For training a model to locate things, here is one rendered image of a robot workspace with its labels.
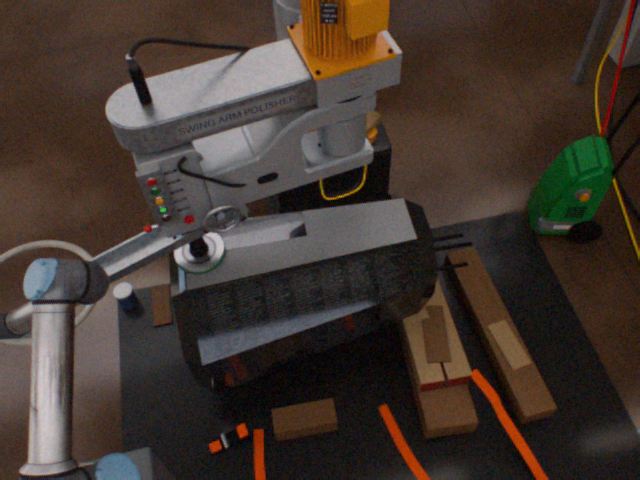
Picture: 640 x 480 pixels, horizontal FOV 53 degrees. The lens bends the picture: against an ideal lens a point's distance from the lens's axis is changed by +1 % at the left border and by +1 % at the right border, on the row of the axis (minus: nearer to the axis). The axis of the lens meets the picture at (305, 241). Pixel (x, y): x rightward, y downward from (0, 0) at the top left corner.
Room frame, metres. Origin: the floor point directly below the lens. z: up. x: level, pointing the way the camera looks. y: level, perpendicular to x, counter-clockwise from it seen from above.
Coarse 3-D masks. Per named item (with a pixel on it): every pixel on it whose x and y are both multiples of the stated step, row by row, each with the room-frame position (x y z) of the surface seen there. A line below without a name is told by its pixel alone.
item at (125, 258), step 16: (128, 240) 1.53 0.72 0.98; (144, 240) 1.54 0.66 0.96; (160, 240) 1.52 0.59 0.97; (176, 240) 1.47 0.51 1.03; (192, 240) 1.48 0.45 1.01; (96, 256) 1.49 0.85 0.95; (112, 256) 1.50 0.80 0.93; (128, 256) 1.48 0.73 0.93; (144, 256) 1.43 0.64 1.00; (160, 256) 1.44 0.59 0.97; (112, 272) 1.40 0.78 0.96; (128, 272) 1.40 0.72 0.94
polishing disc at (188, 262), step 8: (208, 240) 1.58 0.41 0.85; (216, 240) 1.58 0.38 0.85; (184, 248) 1.55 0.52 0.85; (216, 248) 1.54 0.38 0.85; (224, 248) 1.54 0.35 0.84; (176, 256) 1.52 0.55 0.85; (184, 256) 1.51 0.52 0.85; (192, 256) 1.51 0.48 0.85; (208, 256) 1.50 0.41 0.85; (216, 256) 1.50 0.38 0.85; (184, 264) 1.47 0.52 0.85; (192, 264) 1.47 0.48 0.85; (200, 264) 1.46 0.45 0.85; (208, 264) 1.46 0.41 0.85
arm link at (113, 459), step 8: (104, 456) 0.59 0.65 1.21; (112, 456) 0.59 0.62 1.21; (120, 456) 0.59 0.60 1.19; (128, 456) 0.60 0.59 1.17; (96, 464) 0.57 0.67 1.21; (104, 464) 0.56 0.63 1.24; (112, 464) 0.56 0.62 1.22; (120, 464) 0.57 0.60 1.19; (128, 464) 0.57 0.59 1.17; (88, 472) 0.54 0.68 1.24; (96, 472) 0.54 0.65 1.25; (104, 472) 0.54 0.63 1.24; (112, 472) 0.54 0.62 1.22; (120, 472) 0.54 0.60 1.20; (128, 472) 0.55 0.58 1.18; (136, 472) 0.55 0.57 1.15
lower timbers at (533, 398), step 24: (480, 264) 1.76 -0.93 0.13; (456, 288) 1.68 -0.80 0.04; (480, 288) 1.61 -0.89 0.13; (480, 312) 1.47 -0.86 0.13; (504, 312) 1.46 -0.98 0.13; (480, 336) 1.38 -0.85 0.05; (408, 360) 1.26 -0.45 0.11; (504, 360) 1.20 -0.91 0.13; (504, 384) 1.11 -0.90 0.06; (528, 384) 1.07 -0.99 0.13; (432, 408) 0.99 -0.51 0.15; (456, 408) 0.98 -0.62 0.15; (528, 408) 0.96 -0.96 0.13; (552, 408) 0.95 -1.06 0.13; (432, 432) 0.90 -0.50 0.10; (456, 432) 0.90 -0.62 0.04
